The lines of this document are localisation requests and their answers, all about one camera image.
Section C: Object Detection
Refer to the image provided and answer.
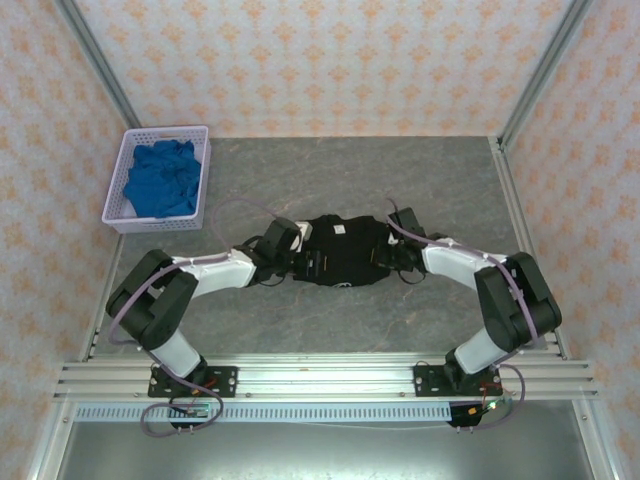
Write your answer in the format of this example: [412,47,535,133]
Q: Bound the black printed t-shirt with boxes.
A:
[292,214,401,290]

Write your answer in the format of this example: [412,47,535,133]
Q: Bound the lavender plastic basket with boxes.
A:
[101,124,212,235]

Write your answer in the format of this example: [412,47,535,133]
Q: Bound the blue crumpled garment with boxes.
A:
[123,139,205,220]

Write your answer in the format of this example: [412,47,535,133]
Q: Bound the grey metal sheet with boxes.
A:
[54,420,596,480]

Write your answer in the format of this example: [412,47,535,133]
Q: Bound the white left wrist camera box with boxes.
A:
[292,222,314,251]

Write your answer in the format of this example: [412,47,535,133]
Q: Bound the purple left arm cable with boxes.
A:
[108,197,280,439]

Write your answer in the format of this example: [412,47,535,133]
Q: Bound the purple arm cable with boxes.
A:
[108,197,280,439]
[385,198,540,432]

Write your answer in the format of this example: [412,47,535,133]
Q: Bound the aluminium base rail beam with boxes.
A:
[53,352,599,401]

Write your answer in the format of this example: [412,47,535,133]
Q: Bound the aluminium table side rail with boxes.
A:
[489,137,569,361]
[79,232,126,362]

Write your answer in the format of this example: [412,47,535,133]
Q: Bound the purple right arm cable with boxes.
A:
[385,198,540,432]

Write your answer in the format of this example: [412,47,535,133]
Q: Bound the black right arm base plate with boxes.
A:
[413,363,504,399]

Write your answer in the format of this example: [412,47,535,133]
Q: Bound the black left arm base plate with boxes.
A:
[147,366,239,399]

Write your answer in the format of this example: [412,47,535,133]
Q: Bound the white slotted cable duct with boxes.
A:
[74,403,454,424]

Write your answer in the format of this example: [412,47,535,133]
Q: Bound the aluminium corner post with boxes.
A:
[497,0,596,151]
[54,0,144,130]

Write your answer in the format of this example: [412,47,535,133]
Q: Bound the aluminium frame rail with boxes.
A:
[24,399,76,480]
[569,399,624,480]

